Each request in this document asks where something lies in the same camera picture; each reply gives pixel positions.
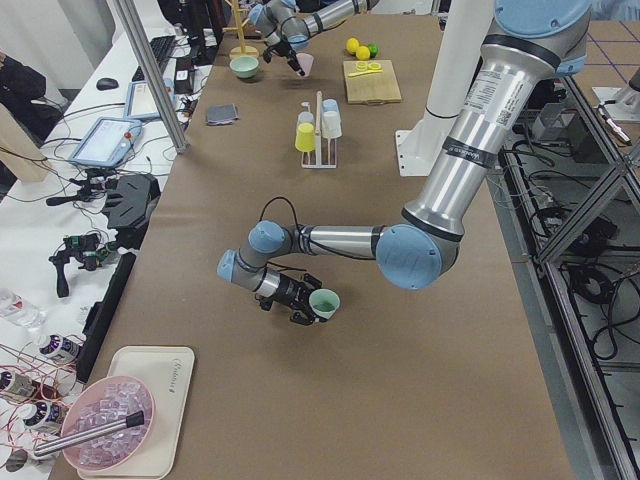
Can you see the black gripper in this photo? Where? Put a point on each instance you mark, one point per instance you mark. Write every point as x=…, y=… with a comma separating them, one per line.
x=278, y=49
x=288, y=288

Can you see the green plastic cup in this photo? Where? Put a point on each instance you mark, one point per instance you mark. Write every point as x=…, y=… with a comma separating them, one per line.
x=324, y=303

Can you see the pink plastic cup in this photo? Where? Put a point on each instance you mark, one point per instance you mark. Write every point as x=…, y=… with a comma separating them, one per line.
x=306, y=62

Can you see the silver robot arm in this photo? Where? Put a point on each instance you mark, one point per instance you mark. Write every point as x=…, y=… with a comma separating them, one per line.
x=285, y=32
x=497, y=52

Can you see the grey plastic cup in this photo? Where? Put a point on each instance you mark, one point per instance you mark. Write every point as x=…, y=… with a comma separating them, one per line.
x=305, y=117

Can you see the light blue plastic cup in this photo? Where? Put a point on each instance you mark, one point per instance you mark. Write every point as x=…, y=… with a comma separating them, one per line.
x=330, y=105

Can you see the white plastic cup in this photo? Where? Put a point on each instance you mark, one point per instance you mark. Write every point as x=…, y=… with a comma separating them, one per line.
x=331, y=125

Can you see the yellow plastic cup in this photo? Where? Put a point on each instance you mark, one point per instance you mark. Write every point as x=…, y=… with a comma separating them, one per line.
x=305, y=137

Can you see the light green bowl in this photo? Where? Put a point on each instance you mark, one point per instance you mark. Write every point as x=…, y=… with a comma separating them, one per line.
x=244, y=67

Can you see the wooden mug tree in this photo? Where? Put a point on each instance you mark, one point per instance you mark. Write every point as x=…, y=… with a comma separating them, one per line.
x=237, y=27

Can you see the grey folded cloth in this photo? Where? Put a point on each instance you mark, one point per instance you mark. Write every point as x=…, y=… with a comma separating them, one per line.
x=221, y=114

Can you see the whole yellow lemon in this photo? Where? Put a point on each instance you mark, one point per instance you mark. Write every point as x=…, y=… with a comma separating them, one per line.
x=357, y=49

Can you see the wooden cutting board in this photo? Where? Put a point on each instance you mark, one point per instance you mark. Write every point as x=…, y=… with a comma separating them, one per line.
x=374, y=88

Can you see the green lime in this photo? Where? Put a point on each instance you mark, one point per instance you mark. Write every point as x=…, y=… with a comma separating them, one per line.
x=373, y=49

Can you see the yellow plastic knife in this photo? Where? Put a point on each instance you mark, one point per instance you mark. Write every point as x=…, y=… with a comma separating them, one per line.
x=363, y=72

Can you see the black keyboard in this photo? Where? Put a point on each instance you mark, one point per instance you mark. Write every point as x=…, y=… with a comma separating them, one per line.
x=162, y=48

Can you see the blue teach pendant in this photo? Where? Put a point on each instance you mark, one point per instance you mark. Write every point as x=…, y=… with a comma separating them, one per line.
x=107, y=142
x=140, y=103

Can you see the cream plastic tray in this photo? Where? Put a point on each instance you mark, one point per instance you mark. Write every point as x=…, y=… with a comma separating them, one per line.
x=166, y=371

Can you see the black computer mouse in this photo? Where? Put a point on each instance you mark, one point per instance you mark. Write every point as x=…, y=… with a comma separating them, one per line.
x=106, y=83

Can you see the pink bowl of ice cubes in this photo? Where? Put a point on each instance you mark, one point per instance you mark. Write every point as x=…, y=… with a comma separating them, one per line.
x=110, y=399

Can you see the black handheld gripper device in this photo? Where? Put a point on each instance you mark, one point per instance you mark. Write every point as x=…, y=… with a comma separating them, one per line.
x=87, y=250

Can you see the plastic water bottle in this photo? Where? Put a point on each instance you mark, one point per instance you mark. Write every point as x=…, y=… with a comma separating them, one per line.
x=20, y=312

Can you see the white wire cup rack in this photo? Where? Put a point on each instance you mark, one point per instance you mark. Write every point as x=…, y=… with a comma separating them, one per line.
x=326, y=150

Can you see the aluminium frame post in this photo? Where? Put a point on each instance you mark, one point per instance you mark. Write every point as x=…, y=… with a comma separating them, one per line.
x=136, y=34

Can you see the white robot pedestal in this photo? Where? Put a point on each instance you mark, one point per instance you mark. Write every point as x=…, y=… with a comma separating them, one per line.
x=435, y=90

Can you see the metal scoop handle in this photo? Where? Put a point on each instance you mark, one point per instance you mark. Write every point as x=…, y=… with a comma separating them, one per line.
x=130, y=421

